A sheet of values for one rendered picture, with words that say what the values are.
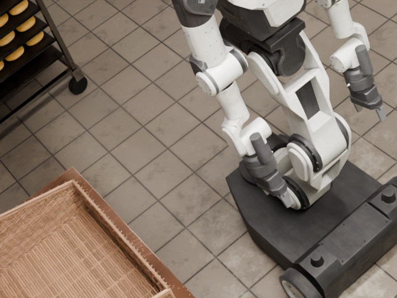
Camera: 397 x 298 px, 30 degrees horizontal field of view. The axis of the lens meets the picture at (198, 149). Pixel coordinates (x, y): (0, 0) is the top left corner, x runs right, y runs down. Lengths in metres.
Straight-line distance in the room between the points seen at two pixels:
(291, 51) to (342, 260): 0.82
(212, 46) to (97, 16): 2.26
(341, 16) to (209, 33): 0.49
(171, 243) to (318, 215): 0.63
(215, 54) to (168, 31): 1.93
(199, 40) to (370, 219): 1.07
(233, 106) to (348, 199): 0.84
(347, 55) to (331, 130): 0.23
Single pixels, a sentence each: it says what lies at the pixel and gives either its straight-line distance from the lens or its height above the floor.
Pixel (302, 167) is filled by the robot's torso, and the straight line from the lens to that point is 2.34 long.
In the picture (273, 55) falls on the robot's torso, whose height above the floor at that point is 0.98.
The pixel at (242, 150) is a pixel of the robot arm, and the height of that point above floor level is 0.81.
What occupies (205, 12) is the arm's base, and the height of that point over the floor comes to 1.28.
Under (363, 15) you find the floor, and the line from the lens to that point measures 3.70.
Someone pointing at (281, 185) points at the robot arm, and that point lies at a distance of 2.25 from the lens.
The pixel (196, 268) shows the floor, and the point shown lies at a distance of 2.92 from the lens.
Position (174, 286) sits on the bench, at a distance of 2.22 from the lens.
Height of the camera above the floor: 2.44
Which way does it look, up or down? 48 degrees down
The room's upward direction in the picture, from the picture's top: 21 degrees counter-clockwise
